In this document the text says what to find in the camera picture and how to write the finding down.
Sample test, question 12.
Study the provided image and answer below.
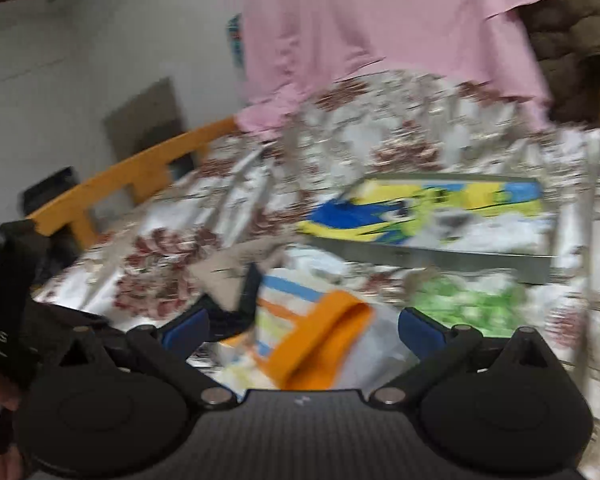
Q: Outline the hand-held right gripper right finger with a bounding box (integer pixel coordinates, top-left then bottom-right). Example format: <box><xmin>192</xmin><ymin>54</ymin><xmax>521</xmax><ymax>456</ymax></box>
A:
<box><xmin>369</xmin><ymin>306</ymin><xmax>557</xmax><ymax>407</ymax></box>

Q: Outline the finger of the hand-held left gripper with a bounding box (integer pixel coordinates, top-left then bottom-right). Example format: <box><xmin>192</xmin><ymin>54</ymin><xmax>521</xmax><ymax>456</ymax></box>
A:
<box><xmin>195</xmin><ymin>262</ymin><xmax>267</xmax><ymax>343</ymax></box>

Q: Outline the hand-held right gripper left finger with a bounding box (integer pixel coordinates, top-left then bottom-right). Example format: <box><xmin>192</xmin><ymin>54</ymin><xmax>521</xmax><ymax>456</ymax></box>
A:
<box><xmin>55</xmin><ymin>307</ymin><xmax>238</xmax><ymax>408</ymax></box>

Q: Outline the striped sock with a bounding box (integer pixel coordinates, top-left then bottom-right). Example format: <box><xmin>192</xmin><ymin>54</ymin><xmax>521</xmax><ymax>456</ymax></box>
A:
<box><xmin>220</xmin><ymin>267</ymin><xmax>333</xmax><ymax>376</ymax></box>

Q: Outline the metal tray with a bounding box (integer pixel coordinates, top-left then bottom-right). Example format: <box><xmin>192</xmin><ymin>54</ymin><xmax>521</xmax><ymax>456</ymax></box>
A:
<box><xmin>295</xmin><ymin>172</ymin><xmax>558</xmax><ymax>286</ymax></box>

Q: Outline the orange cloth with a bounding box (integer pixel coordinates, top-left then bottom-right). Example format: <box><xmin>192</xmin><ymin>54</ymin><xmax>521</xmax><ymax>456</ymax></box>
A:
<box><xmin>269</xmin><ymin>290</ymin><xmax>376</xmax><ymax>392</ymax></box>

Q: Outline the glass jar green filling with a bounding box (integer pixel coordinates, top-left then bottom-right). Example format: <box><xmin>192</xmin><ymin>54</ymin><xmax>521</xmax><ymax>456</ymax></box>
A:
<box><xmin>409</xmin><ymin>277</ymin><xmax>531</xmax><ymax>337</ymax></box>

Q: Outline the black box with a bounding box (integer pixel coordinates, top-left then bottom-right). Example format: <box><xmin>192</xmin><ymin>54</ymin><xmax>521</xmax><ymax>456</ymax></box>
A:
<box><xmin>22</xmin><ymin>167</ymin><xmax>81</xmax><ymax>217</ymax></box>

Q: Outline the yellow blue printed cloth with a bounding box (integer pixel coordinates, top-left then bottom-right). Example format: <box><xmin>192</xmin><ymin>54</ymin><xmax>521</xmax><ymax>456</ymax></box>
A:
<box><xmin>297</xmin><ymin>177</ymin><xmax>543</xmax><ymax>248</ymax></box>

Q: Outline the white fluffy cloth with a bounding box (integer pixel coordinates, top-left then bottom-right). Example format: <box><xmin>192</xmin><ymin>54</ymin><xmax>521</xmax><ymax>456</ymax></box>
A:
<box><xmin>455</xmin><ymin>210</ymin><xmax>556</xmax><ymax>257</ymax></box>

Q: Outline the floral satin blanket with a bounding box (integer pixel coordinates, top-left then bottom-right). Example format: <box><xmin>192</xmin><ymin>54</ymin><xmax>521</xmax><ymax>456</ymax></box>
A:
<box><xmin>30</xmin><ymin>67</ymin><xmax>600</xmax><ymax>480</ymax></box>

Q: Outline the pink cloth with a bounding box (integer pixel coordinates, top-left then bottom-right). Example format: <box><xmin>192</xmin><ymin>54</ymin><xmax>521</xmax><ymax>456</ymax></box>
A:
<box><xmin>234</xmin><ymin>0</ymin><xmax>558</xmax><ymax>139</ymax></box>

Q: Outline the brown quilted blanket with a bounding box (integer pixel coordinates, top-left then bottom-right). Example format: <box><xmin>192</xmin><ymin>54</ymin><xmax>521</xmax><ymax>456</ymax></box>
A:
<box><xmin>522</xmin><ymin>0</ymin><xmax>600</xmax><ymax>136</ymax></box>

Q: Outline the wooden bed frame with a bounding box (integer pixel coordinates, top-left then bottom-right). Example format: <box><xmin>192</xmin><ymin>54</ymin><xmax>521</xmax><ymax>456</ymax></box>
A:
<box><xmin>0</xmin><ymin>116</ymin><xmax>238</xmax><ymax>261</ymax></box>

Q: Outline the grey wall panel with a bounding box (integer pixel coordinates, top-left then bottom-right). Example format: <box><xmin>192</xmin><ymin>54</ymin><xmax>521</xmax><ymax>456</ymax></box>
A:
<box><xmin>102</xmin><ymin>77</ymin><xmax>191</xmax><ymax>171</ymax></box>

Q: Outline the colourful wall poster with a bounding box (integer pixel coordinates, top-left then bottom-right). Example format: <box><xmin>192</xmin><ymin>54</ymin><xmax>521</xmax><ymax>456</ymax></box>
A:
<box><xmin>225</xmin><ymin>14</ymin><xmax>245</xmax><ymax>68</ymax></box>

